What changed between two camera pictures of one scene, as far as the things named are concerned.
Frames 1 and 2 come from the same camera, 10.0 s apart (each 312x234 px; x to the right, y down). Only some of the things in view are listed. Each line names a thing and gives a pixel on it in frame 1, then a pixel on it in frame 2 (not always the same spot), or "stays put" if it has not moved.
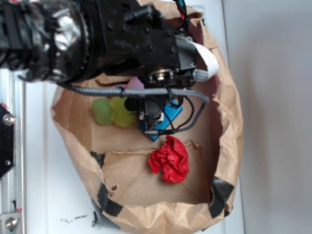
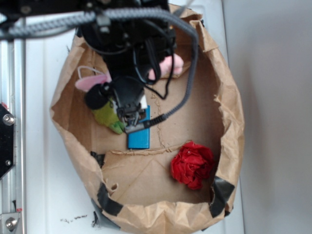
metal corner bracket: x=9 y=222 stays put
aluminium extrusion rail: x=12 y=183 stays put
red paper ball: x=170 y=160 -> x=192 y=164
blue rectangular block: x=171 y=110 -> x=140 y=139
